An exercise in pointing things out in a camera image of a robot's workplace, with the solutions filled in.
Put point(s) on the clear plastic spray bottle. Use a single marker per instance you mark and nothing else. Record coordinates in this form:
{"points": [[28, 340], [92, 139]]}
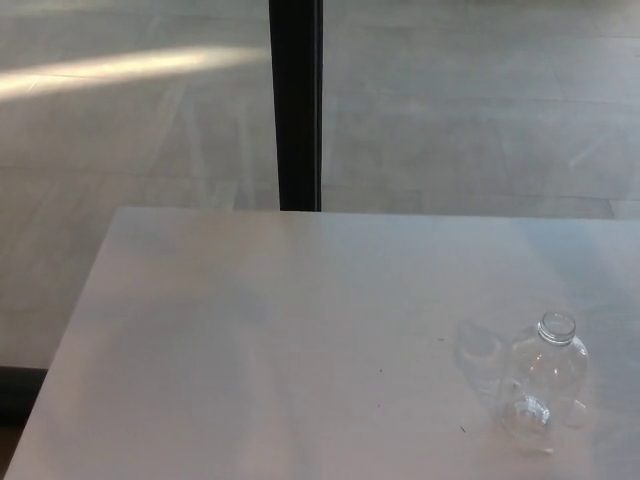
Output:
{"points": [[545, 385]]}

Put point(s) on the black window frame post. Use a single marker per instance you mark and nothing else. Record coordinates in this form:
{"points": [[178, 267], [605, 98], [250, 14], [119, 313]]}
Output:
{"points": [[296, 105]]}

